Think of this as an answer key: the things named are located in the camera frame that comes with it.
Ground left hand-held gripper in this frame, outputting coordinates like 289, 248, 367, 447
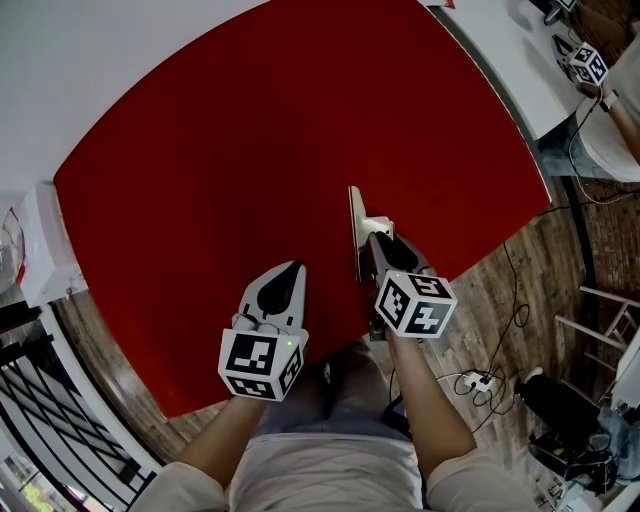
218, 261, 310, 401

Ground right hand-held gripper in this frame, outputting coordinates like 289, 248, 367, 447
368, 233, 459, 344

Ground large metal binder clip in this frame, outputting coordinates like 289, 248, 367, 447
348, 185, 396, 283

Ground person's left forearm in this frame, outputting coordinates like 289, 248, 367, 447
177, 394, 269, 482

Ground person's right forearm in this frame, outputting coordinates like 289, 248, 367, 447
387, 334, 477, 474

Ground person's grey trousers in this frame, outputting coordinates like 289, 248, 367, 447
254, 343, 416, 442

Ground red table cover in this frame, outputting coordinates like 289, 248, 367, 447
53, 0, 551, 420

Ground white power strip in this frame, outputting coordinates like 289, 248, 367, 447
461, 371, 495, 392

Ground person's white t-shirt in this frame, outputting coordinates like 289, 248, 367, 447
129, 432, 541, 512

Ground white wooden stool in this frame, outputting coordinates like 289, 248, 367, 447
553, 284, 640, 362

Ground white table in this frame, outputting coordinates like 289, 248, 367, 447
417, 0, 589, 142

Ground white cabinet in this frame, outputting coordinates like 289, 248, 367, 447
19, 182, 87, 309

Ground black metal railing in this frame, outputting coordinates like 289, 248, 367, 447
0, 318, 157, 512

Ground white desk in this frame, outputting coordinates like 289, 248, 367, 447
614, 343, 640, 412

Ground clear plastic water bottle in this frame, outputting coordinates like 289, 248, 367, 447
0, 206, 27, 292

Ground black floor cable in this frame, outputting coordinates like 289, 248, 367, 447
471, 239, 532, 432

